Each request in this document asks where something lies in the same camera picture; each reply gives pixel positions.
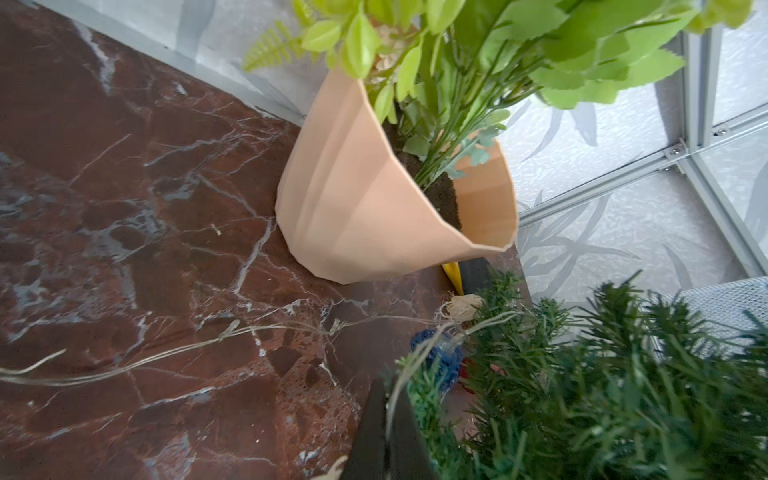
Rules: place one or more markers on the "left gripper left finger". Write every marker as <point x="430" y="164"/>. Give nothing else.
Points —
<point x="368" y="454"/>

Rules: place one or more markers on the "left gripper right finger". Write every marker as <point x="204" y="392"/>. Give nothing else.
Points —
<point x="409" y="455"/>

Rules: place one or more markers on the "small green christmas tree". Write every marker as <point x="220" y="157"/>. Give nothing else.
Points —
<point x="629" y="386"/>

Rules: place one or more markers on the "black work glove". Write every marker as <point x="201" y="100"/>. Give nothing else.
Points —
<point x="470" y="276"/>

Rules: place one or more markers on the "potted white flower plant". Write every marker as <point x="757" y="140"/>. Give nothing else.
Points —
<point x="398" y="166"/>

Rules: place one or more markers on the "white wire mesh basket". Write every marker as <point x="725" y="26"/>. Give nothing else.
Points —
<point x="730" y="310"/>

